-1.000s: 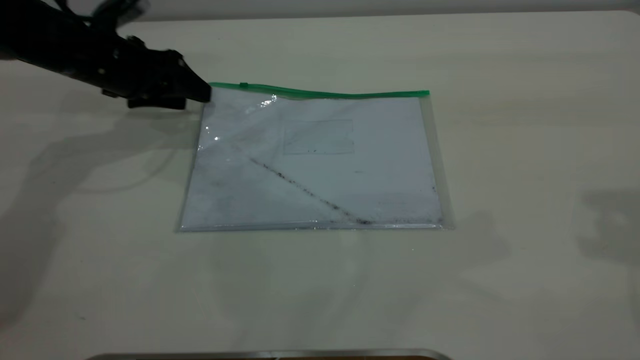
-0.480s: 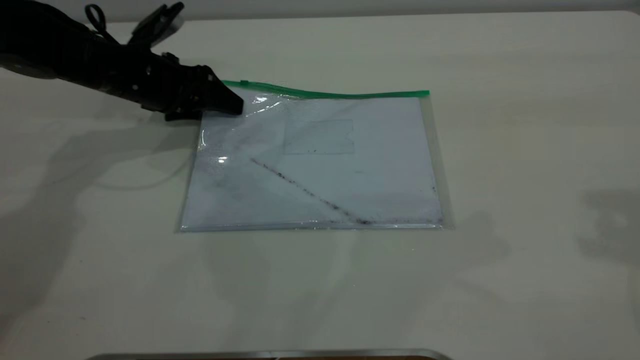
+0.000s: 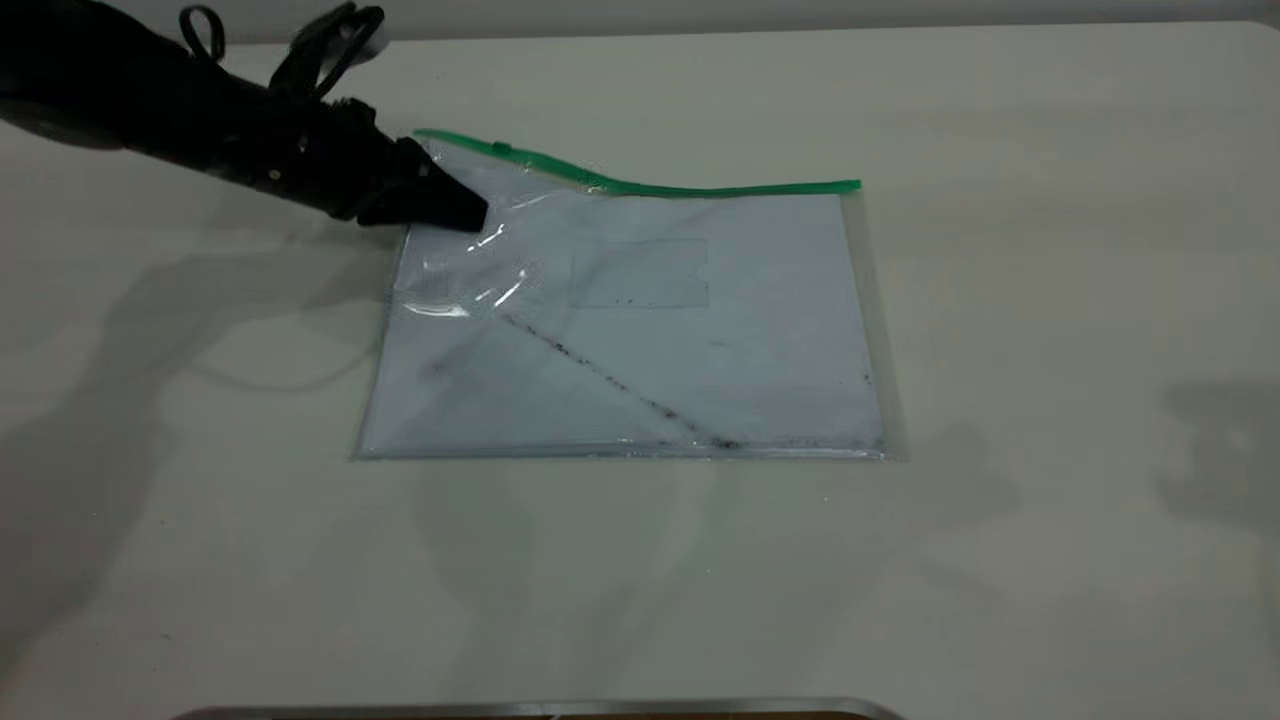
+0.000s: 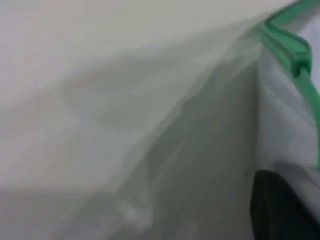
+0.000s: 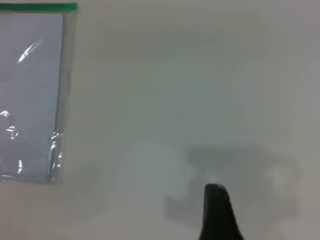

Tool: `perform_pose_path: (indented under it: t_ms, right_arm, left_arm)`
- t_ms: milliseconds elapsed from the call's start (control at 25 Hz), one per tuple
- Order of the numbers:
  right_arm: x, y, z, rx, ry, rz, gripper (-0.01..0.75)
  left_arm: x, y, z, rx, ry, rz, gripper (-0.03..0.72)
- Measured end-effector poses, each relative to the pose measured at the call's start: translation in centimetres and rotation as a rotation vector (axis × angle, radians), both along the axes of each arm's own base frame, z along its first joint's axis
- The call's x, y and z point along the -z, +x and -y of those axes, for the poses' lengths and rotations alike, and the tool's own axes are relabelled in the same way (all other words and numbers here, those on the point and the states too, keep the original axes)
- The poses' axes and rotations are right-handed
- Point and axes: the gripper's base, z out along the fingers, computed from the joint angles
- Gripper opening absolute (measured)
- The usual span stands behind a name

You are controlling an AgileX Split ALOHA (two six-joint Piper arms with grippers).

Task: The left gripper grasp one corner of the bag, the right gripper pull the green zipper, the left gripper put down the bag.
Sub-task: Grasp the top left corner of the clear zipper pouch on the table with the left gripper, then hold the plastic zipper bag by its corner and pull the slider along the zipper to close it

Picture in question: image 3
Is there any silver metal rim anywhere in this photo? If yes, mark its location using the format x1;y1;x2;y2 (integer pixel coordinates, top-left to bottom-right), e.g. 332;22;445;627
170;697;906;720

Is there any clear zip bag green zipper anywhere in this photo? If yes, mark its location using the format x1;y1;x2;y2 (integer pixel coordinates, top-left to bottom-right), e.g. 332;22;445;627
350;128;906;463

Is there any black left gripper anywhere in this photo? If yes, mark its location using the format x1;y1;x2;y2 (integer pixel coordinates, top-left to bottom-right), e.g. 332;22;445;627
215;85;489;233

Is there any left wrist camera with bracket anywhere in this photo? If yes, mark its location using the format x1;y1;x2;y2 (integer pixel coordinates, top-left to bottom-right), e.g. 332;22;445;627
268;2;386;101

